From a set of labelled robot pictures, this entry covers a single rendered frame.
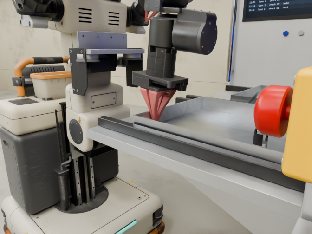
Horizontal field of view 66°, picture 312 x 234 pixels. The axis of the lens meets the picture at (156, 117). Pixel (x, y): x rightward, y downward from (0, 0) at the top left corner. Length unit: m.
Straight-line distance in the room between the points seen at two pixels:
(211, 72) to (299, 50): 2.76
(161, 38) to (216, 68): 3.51
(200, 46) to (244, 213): 0.29
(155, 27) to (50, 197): 1.04
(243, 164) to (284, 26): 1.03
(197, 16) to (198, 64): 3.61
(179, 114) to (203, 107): 0.11
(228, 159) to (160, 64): 0.22
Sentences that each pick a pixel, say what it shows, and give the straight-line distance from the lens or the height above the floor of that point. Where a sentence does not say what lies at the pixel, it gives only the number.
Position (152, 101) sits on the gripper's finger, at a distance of 0.48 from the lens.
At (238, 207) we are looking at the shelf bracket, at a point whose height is 0.79.
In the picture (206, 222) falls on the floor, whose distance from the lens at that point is 1.68.
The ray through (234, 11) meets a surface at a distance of 1.31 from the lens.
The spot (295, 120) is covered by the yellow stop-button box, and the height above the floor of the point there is 1.00.
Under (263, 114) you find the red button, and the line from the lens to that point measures 0.19.
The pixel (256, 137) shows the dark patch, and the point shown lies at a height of 0.90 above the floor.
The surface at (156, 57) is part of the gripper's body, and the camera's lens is 0.47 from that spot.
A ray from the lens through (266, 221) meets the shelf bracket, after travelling 0.45.
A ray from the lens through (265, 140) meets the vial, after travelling 0.43.
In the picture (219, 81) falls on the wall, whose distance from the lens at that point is 3.96.
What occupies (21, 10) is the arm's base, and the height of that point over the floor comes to 1.15.
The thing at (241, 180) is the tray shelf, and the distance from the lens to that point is 0.34.
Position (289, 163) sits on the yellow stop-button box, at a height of 0.97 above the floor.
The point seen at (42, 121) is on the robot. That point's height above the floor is 0.73.
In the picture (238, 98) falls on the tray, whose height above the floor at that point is 0.91.
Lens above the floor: 1.04
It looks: 16 degrees down
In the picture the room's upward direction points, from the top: straight up
